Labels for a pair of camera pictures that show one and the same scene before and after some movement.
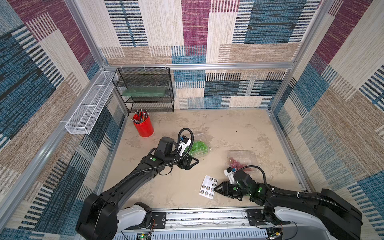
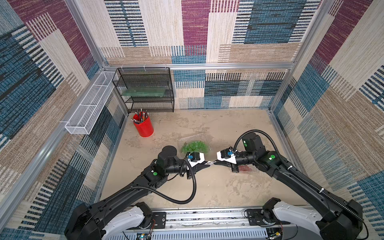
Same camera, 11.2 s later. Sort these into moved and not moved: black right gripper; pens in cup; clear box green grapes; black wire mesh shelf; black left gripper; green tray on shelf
Moved: black left gripper; black right gripper
Not moved: green tray on shelf; pens in cup; clear box green grapes; black wire mesh shelf
